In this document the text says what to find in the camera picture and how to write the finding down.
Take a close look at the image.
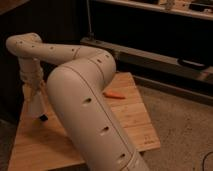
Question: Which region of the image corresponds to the dark shelf unit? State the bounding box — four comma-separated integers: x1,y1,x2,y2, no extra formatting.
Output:
81,0,213,106

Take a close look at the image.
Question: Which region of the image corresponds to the wooden board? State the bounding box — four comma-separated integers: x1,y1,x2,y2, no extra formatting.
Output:
8,73,161,171

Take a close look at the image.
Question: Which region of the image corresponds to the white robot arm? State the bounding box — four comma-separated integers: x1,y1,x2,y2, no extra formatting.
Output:
6,33,150,171

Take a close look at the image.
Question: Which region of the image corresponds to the black cable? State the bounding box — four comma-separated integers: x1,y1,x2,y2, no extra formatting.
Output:
201,150,213,171

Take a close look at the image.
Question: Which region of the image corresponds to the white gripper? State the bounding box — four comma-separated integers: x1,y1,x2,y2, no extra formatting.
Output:
22,81,48,121

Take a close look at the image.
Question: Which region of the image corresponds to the black handle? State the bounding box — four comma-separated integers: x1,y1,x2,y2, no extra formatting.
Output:
177,59,210,71

